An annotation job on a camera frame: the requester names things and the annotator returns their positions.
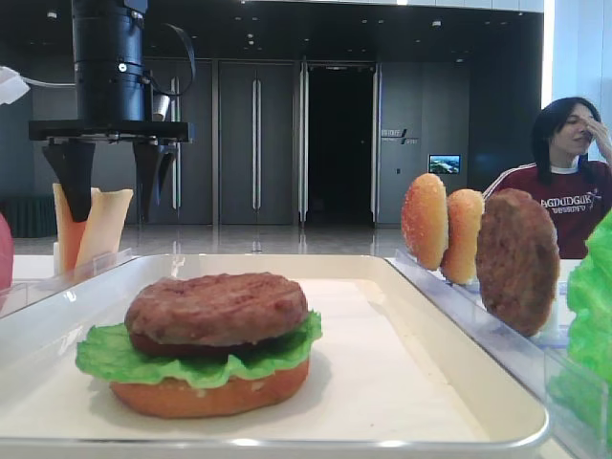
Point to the bun slice near standing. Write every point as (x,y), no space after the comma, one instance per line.
(465,209)

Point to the standing red tomato slice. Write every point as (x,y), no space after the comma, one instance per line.
(6,254)

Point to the clear acrylic rail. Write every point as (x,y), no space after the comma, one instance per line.
(532,361)
(25,293)

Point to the seated person in red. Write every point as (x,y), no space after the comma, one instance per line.
(571,172)

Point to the white rectangular tray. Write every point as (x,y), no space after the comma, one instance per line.
(391,377)

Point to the green lettuce leaf on burger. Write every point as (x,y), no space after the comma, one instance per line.
(108,354)

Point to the yellow cheese slice rear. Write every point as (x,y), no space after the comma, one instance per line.
(104,225)

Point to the bun slice far standing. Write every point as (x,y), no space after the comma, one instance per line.
(424,220)

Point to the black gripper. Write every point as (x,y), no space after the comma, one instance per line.
(72,161)

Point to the right clear acrylic rail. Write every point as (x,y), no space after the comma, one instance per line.
(532,361)

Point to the small wall monitor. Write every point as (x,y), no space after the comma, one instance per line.
(444,164)

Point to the orange cheese slice front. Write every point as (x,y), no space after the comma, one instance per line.
(69,234)

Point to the left clear acrylic rail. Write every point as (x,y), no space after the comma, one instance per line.
(25,293)

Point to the bun slice standing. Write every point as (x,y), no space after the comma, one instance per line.
(465,209)
(424,220)

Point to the bottom bun slice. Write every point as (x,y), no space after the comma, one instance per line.
(176,399)

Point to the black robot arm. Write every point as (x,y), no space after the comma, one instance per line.
(117,100)

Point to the brown meat patty on burger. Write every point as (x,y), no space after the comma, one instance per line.
(217,310)

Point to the standing green lettuce leaf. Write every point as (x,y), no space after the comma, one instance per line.
(589,297)

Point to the standing brown meat patty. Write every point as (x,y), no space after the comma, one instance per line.
(517,260)

